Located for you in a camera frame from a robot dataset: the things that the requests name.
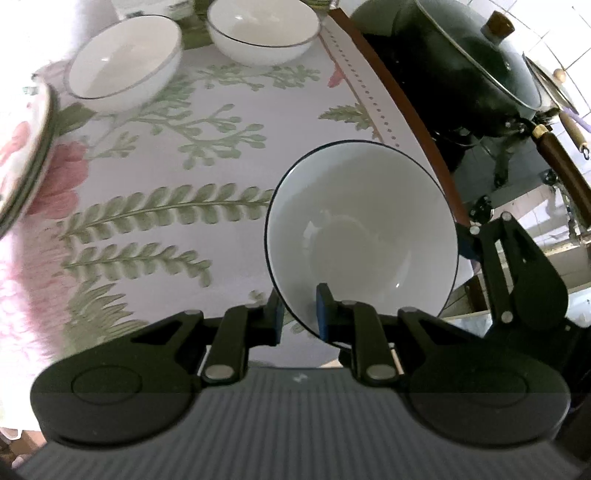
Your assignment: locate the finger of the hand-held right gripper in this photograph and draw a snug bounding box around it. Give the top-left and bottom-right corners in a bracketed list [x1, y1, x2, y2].
[457, 211, 555, 326]

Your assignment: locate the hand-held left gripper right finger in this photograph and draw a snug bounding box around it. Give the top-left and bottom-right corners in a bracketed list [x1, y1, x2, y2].
[316, 282, 481, 385]

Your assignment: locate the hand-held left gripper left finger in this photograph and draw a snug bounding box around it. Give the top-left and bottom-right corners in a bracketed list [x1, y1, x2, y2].
[131, 291, 283, 385]

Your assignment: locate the white bowl with dark rim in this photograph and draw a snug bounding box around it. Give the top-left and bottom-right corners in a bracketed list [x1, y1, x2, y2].
[264, 140, 460, 350]
[65, 15, 183, 114]
[206, 0, 321, 65]

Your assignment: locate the large white plate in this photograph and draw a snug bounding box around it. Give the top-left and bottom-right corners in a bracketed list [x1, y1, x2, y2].
[0, 85, 60, 238]

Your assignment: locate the metal lid with wooden knob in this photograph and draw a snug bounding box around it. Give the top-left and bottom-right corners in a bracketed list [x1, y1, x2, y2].
[523, 51, 579, 117]

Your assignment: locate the black wok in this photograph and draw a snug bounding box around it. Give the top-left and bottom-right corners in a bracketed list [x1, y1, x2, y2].
[351, 0, 591, 210]

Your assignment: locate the glass wok lid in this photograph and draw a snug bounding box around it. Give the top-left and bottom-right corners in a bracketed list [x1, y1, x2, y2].
[413, 0, 542, 110]

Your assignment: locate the floral tablecloth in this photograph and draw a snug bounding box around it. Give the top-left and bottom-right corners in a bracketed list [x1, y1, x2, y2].
[0, 0, 444, 370]

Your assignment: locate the clear plastic bag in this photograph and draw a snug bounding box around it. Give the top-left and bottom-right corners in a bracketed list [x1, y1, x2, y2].
[112, 0, 195, 18]

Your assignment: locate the wooden handled utensil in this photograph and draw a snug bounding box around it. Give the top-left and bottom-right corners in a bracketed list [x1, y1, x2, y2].
[558, 110, 591, 161]

